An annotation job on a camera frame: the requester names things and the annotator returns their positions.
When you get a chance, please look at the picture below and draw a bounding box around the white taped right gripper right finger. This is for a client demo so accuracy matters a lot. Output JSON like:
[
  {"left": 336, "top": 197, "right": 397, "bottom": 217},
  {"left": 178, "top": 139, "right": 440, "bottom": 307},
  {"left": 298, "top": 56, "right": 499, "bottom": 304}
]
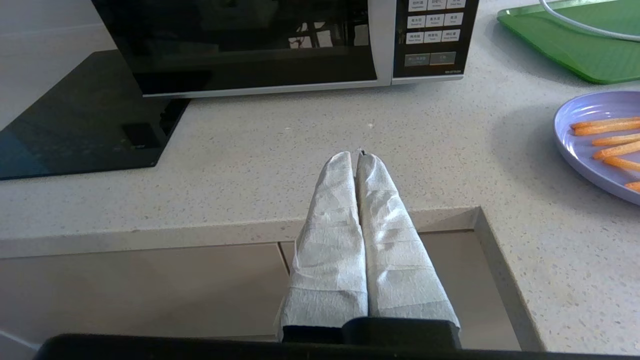
[{"left": 356, "top": 153, "right": 461, "bottom": 327}]

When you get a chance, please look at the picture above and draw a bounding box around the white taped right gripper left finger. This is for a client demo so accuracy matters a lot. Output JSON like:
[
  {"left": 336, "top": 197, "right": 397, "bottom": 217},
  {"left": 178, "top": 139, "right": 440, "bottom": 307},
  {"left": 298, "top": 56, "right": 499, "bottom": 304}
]
[{"left": 275, "top": 151, "right": 369, "bottom": 343}]

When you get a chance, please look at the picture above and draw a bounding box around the black glass microwave door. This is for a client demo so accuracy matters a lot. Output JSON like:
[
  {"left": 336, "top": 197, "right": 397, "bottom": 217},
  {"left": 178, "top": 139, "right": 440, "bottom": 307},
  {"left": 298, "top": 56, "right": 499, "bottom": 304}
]
[{"left": 91, "top": 0, "right": 396, "bottom": 99}]

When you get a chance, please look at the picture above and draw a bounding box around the purple round plate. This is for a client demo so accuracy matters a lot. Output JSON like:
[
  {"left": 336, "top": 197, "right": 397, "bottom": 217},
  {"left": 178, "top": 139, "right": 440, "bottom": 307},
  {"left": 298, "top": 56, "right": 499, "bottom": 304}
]
[{"left": 553, "top": 91, "right": 640, "bottom": 207}]

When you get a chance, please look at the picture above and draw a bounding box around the green plastic tray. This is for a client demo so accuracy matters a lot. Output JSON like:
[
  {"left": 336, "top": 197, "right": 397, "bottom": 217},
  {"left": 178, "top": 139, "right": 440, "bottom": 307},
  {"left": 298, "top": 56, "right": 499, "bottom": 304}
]
[{"left": 497, "top": 0, "right": 640, "bottom": 85}]

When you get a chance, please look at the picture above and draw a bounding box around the black glass induction cooktop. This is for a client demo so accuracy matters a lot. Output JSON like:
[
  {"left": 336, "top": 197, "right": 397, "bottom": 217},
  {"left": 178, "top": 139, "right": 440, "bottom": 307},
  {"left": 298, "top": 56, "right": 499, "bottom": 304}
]
[{"left": 0, "top": 49, "right": 191, "bottom": 181}]

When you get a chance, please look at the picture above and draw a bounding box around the white power cable with plug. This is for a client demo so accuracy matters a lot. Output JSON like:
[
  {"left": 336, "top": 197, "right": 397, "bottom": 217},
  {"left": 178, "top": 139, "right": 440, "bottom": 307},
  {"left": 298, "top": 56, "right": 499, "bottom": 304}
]
[{"left": 539, "top": 0, "right": 640, "bottom": 42}]

